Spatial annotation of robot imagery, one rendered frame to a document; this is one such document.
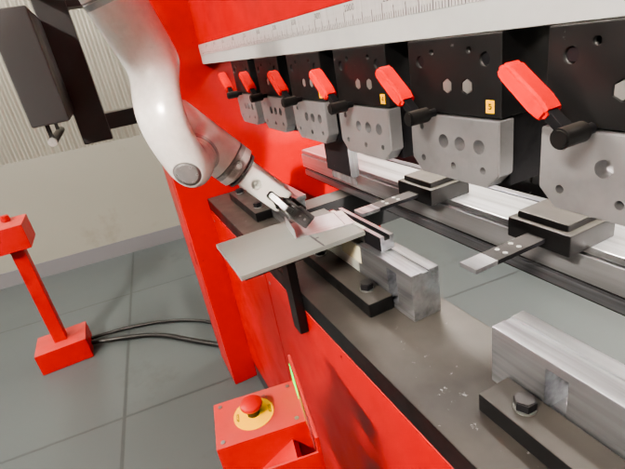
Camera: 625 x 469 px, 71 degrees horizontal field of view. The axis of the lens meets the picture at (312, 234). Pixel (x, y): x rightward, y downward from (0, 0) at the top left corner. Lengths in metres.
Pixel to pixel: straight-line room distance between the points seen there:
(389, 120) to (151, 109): 0.36
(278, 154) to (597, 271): 1.26
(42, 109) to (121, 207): 2.13
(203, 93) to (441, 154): 1.21
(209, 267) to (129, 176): 2.05
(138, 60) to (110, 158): 2.99
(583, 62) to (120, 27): 0.60
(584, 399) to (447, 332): 0.26
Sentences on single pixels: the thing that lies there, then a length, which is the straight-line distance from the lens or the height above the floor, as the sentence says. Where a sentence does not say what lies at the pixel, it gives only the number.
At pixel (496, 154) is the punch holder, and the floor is 1.22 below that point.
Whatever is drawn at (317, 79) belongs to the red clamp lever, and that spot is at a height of 1.30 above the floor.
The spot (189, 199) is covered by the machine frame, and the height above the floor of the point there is 0.89.
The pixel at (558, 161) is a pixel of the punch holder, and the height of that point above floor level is 1.22.
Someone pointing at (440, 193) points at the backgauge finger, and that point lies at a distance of 1.01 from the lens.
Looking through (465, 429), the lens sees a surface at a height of 0.88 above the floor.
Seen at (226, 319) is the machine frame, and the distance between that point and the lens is 1.95.
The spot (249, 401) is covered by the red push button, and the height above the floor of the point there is 0.81.
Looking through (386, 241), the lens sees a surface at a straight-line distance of 0.86.
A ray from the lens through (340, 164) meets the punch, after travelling 0.91.
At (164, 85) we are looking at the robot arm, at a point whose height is 1.33.
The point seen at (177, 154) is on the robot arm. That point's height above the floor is 1.23.
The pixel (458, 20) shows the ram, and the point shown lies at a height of 1.35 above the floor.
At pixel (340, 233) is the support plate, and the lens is 0.89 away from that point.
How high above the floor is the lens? 1.37
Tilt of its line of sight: 24 degrees down
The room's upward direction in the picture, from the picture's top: 10 degrees counter-clockwise
